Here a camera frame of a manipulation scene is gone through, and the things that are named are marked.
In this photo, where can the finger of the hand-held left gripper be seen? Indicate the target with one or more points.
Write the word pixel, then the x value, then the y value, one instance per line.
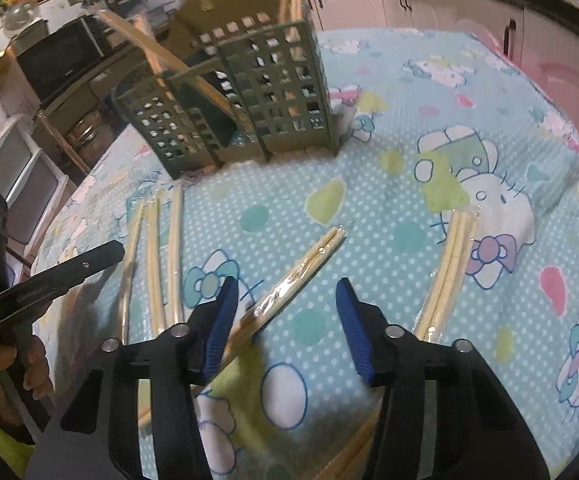
pixel 89 260

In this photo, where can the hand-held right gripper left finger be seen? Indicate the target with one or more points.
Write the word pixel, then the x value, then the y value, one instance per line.
pixel 219 330

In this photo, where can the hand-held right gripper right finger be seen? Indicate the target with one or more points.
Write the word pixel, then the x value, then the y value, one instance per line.
pixel 354 330

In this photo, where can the plastic-wrapped chopstick pair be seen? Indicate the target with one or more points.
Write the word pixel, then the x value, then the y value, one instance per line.
pixel 294 276

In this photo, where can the bunch of wooden chopsticks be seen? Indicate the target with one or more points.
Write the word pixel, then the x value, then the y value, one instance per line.
pixel 175 250

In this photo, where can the green plastic utensil holder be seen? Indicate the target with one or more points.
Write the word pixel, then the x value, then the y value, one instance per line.
pixel 234 2

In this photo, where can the white plastic drawer unit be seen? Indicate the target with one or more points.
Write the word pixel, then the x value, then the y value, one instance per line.
pixel 24 175

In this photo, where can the cartoon cat printed blanket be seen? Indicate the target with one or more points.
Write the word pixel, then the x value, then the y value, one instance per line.
pixel 394 260

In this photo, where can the wooden shelf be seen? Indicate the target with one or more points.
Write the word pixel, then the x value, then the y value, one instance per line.
pixel 62 144

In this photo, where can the steel stockpot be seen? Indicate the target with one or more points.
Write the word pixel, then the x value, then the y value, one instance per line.
pixel 87 132

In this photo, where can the black microwave oven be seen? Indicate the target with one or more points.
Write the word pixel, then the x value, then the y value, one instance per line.
pixel 59 60

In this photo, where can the glass pot lid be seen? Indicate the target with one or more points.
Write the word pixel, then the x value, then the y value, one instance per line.
pixel 19 17

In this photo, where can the white base cabinets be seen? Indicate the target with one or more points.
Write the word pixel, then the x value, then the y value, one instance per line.
pixel 349 0

